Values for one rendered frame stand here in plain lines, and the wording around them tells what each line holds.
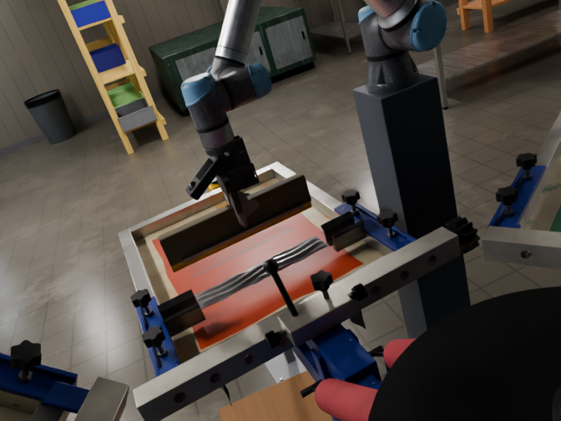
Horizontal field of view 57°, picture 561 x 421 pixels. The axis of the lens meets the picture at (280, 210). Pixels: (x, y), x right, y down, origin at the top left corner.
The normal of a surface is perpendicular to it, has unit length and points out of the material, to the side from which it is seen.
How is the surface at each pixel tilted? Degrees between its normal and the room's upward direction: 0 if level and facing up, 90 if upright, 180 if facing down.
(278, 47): 90
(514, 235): 0
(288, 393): 0
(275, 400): 0
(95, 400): 32
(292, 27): 90
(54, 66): 90
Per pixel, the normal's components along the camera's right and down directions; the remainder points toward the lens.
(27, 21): 0.32, 0.36
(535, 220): -0.28, -0.85
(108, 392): 0.27, -0.83
